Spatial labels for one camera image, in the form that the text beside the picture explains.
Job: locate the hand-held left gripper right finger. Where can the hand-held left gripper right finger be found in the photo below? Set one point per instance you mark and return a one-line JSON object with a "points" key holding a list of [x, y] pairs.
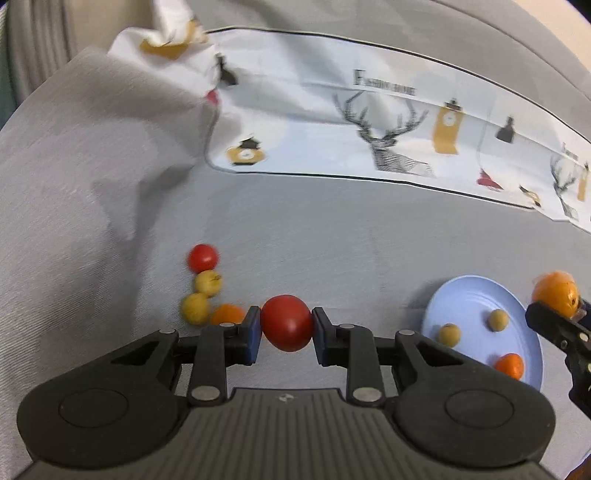
{"points": [[319, 339]]}

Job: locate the white printed cloth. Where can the white printed cloth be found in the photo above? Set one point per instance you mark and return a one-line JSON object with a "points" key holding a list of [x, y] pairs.
{"points": [[300, 129]]}

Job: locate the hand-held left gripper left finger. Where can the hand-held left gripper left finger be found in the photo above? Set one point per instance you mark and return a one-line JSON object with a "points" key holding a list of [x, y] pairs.
{"points": [[253, 334]]}

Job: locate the yellow-green jujube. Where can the yellow-green jujube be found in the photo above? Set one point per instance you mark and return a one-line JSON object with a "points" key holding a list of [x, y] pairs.
{"points": [[195, 308], [449, 334], [208, 282], [498, 319]]}

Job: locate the red cherry tomato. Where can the red cherry tomato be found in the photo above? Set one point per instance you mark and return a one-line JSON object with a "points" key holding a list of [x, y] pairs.
{"points": [[286, 323], [203, 257]]}

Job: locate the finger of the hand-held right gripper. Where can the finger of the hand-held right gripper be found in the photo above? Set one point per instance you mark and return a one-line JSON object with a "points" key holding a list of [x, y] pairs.
{"points": [[549, 323], [582, 314]]}

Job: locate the mandarin orange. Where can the mandarin orange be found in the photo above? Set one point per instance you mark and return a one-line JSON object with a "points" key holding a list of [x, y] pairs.
{"points": [[226, 314], [554, 291], [510, 364]]}

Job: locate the grey ribbed curtain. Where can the grey ribbed curtain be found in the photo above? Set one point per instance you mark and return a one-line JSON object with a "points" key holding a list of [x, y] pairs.
{"points": [[37, 50]]}

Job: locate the blue plate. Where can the blue plate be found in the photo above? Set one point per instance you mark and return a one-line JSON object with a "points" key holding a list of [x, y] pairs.
{"points": [[471, 300]]}

